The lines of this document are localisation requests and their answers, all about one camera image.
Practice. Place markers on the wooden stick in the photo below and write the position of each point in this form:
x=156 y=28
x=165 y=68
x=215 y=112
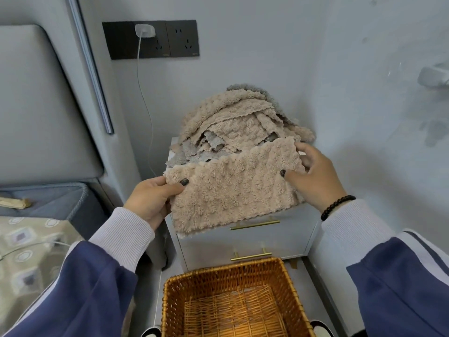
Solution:
x=14 y=203

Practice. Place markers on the person's left hand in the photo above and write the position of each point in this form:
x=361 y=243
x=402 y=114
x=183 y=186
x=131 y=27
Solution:
x=151 y=200

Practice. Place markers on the silver headboard trim strip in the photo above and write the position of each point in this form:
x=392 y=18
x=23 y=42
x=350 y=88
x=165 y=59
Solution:
x=91 y=66

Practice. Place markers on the wide black wall socket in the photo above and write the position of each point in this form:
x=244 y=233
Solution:
x=119 y=42

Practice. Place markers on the narrow black wall socket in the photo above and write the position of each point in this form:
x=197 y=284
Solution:
x=182 y=38

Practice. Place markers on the grey padded headboard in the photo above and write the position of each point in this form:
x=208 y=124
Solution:
x=42 y=112

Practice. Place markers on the patterned beige bedspread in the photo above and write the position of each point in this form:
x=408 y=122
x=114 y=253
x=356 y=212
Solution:
x=24 y=277

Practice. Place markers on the person's right hand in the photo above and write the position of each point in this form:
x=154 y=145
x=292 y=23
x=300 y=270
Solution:
x=319 y=182

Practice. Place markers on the person's shoe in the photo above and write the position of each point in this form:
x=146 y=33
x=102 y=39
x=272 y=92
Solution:
x=321 y=329
x=151 y=332

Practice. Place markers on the person's left shoe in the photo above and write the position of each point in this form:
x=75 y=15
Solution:
x=151 y=332

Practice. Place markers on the person's left forearm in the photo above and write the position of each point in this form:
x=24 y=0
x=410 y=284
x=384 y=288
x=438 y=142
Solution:
x=87 y=284

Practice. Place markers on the person's right shoe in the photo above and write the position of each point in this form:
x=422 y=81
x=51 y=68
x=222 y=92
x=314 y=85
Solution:
x=321 y=329

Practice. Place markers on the white nightstand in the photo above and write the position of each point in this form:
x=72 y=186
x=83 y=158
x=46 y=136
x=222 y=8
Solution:
x=287 y=238

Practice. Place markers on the orange wicker basket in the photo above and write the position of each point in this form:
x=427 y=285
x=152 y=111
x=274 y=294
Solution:
x=238 y=305

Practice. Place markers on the person's right forearm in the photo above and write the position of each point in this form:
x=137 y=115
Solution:
x=396 y=277

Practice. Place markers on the single beige towel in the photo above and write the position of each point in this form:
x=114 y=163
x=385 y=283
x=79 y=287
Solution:
x=228 y=189

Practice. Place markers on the pile of beige grey towels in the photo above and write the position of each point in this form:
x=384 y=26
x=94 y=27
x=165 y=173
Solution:
x=231 y=115

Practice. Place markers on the white charger plug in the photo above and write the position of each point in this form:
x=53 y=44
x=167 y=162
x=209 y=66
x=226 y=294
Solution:
x=144 y=30

